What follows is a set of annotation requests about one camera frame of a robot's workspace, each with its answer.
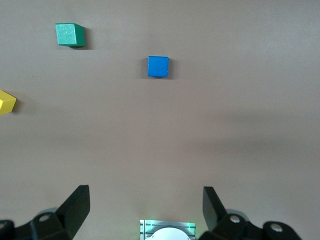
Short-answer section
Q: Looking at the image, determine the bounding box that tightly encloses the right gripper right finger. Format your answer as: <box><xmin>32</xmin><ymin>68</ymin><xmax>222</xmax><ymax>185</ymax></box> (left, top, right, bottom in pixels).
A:
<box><xmin>198</xmin><ymin>186</ymin><xmax>304</xmax><ymax>240</ymax></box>

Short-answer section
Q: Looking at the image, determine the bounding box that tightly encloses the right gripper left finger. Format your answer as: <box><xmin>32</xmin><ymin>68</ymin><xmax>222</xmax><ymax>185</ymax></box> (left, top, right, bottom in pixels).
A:
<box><xmin>0</xmin><ymin>184</ymin><xmax>91</xmax><ymax>240</ymax></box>

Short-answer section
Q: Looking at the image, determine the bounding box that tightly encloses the yellow wooden block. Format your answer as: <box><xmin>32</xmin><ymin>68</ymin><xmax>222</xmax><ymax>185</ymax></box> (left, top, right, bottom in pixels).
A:
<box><xmin>0</xmin><ymin>89</ymin><xmax>18</xmax><ymax>116</ymax></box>

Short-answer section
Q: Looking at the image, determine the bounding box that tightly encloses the blue wooden block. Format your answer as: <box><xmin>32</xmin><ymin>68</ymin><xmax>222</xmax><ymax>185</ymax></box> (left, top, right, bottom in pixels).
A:
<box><xmin>147</xmin><ymin>55</ymin><xmax>170</xmax><ymax>79</ymax></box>

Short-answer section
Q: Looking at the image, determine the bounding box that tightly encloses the green wooden block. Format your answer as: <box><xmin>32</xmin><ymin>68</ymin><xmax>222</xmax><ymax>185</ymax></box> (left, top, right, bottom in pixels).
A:
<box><xmin>55</xmin><ymin>22</ymin><xmax>86</xmax><ymax>48</ymax></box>

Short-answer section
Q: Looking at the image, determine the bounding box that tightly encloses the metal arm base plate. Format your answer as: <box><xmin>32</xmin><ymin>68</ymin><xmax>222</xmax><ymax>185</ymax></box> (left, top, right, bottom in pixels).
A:
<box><xmin>139</xmin><ymin>219</ymin><xmax>197</xmax><ymax>240</ymax></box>

